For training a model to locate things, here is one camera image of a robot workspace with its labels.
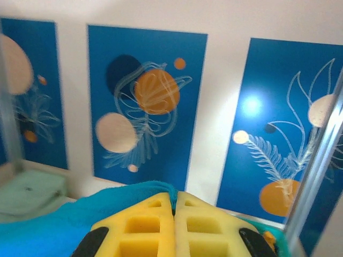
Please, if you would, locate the blue botanical wall poster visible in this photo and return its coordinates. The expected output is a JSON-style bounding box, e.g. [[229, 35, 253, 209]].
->
[[305, 149, 343, 256]]

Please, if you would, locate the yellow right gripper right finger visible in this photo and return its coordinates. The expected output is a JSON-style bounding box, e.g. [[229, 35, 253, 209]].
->
[[173, 190, 279, 257]]

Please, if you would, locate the blue poster fern orange circle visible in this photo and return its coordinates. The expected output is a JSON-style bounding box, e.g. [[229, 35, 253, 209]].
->
[[215, 37, 343, 225]]

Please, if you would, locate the teal plastic basket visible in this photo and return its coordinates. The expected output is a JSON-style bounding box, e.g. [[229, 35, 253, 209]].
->
[[237, 216, 294, 257]]

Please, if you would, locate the blue poster flower orange dot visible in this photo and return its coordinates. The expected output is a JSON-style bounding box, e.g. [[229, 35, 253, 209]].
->
[[0, 18, 69, 171]]

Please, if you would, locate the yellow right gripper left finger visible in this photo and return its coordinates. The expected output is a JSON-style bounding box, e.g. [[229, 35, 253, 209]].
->
[[70, 191, 177, 257]]

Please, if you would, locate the aluminium frame post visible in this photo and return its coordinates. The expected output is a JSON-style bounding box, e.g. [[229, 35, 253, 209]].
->
[[282, 77, 343, 257], [0, 33, 25, 172]]

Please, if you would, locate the yellow t-shirt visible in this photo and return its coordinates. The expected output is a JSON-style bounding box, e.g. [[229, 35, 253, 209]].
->
[[262, 230, 277, 251]]

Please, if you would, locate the mint green zip case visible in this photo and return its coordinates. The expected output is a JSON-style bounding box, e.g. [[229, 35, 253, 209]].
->
[[0, 171, 68, 223]]

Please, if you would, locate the blue t-shirt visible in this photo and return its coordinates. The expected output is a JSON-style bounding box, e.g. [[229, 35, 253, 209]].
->
[[0, 180, 180, 257]]

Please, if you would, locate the blue poster large beige circle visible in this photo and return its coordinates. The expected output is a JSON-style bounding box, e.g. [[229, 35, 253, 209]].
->
[[87, 25, 209, 188]]

